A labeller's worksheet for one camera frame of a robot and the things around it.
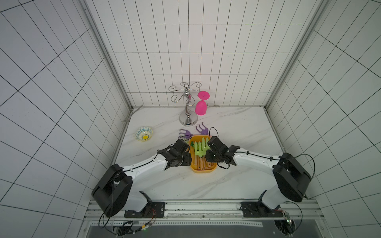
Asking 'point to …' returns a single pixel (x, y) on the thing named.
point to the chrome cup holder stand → (188, 118)
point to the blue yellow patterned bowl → (144, 133)
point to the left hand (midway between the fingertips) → (185, 162)
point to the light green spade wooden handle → (201, 153)
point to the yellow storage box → (197, 146)
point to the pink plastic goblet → (201, 106)
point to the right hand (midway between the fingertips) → (202, 157)
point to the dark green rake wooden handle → (192, 144)
